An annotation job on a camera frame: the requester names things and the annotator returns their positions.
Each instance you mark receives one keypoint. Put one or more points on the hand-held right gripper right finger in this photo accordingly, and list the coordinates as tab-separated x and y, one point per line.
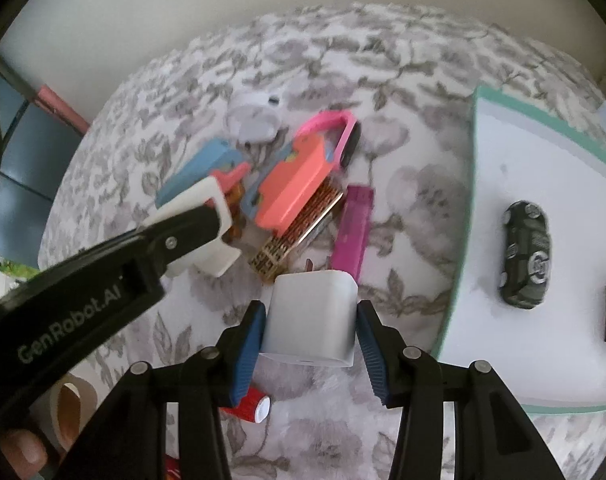
373	355

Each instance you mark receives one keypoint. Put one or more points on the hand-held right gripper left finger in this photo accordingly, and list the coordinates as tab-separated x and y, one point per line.
245	355

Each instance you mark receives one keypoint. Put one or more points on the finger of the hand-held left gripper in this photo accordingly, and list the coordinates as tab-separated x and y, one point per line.
188	232

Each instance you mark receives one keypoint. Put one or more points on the white plastic bracket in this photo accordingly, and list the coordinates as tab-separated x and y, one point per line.
215	250

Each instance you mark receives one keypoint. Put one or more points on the coral and blue box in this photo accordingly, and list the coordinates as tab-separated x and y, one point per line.
293	180

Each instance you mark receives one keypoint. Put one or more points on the white tray with teal rim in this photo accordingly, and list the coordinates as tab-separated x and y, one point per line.
533	160

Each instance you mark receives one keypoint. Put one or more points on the person's left hand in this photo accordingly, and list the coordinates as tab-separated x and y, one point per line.
23	450

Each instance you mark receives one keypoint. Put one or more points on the red cylinder with white cap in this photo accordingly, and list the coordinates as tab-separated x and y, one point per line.
248	402

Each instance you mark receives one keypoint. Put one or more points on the amber brown trinket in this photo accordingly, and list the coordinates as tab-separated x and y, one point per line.
236	197

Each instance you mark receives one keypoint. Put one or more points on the light blue box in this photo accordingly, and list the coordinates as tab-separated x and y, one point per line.
198	167

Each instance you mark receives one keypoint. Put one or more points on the beige tape roll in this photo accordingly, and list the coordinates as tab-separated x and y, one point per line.
90	395

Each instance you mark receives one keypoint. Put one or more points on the small pink toy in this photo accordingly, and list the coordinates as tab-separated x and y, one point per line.
230	176

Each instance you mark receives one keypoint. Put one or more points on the green item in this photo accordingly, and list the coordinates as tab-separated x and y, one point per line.
15	270

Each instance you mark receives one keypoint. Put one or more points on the gold patterned box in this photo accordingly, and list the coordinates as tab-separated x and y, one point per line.
288	247

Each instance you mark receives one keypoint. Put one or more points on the magenta rectangular case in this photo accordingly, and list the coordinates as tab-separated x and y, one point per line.
353	230

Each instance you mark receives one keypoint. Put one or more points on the white round case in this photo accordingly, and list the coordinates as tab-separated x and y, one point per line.
253	120

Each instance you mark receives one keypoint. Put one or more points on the small red item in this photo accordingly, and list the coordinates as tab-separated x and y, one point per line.
173	467

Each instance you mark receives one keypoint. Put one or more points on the blue cabinet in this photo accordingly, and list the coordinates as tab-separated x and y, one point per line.
28	160

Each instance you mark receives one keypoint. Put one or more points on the pink wrist watch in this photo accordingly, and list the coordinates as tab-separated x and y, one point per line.
328	121

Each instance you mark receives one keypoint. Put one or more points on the dark toy car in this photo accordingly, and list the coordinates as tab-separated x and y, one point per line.
525	255

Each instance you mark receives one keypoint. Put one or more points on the floral printed blanket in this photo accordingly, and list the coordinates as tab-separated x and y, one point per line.
333	60

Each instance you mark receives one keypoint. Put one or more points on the reddish wooden rail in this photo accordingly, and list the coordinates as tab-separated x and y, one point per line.
58	105

